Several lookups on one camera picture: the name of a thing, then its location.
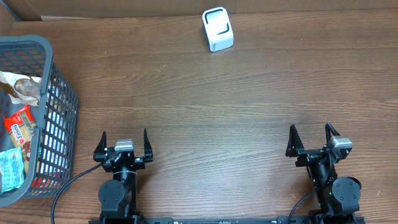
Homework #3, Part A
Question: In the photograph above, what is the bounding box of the beige brown snack pouch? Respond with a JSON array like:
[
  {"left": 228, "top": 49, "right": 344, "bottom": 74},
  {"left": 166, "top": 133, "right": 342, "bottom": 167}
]
[{"left": 1, "top": 72, "right": 42, "bottom": 106}]

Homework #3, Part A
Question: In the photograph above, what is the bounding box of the dark grey plastic basket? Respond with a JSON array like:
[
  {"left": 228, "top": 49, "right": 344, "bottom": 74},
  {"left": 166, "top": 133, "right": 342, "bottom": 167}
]
[{"left": 1, "top": 35, "right": 79, "bottom": 207}]

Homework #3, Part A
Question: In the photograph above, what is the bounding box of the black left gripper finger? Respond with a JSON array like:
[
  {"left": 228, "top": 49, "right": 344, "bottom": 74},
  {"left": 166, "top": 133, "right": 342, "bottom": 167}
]
[
  {"left": 144, "top": 129, "right": 153, "bottom": 154},
  {"left": 94, "top": 131, "right": 106, "bottom": 153}
]

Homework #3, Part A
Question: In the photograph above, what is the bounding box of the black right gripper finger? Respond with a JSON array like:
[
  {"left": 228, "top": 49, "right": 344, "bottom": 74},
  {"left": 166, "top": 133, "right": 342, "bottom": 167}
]
[
  {"left": 325, "top": 122, "right": 340, "bottom": 142},
  {"left": 285, "top": 124, "right": 305, "bottom": 156}
]

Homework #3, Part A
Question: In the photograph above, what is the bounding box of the teal wet wipes packet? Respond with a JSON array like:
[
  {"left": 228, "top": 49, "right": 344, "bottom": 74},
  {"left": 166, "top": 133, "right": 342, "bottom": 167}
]
[{"left": 1, "top": 147, "right": 24, "bottom": 194}]

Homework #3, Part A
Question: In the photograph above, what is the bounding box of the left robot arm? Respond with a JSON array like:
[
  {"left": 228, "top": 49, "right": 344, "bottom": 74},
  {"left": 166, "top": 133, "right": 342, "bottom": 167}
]
[{"left": 91, "top": 131, "right": 153, "bottom": 224}]

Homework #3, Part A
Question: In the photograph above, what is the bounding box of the white barcode scanner box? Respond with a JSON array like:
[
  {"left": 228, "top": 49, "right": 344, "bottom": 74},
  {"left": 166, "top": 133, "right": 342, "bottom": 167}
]
[{"left": 202, "top": 7, "right": 234, "bottom": 52}]

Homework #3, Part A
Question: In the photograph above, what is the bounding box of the orange spaghetti packet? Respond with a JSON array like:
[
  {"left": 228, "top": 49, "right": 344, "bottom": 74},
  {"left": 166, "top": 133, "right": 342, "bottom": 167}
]
[{"left": 4, "top": 105, "right": 36, "bottom": 174}]

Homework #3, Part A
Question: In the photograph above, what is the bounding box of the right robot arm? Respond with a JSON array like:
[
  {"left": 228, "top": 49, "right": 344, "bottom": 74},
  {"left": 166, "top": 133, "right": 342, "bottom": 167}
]
[{"left": 284, "top": 123, "right": 366, "bottom": 224}]

